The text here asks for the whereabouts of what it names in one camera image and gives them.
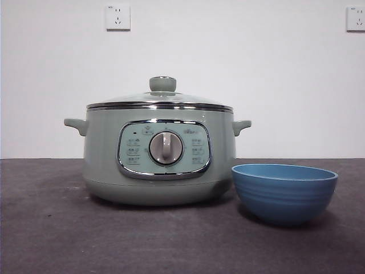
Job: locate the glass lid with green knob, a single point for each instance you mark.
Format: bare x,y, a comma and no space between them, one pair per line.
162,84

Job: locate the white wall socket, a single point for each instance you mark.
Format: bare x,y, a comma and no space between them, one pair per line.
118,17
356,19

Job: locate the pale green electric steamer pot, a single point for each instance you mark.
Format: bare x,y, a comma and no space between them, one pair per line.
102,160

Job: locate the blue ribbed bowl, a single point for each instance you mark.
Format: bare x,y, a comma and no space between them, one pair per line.
285,197

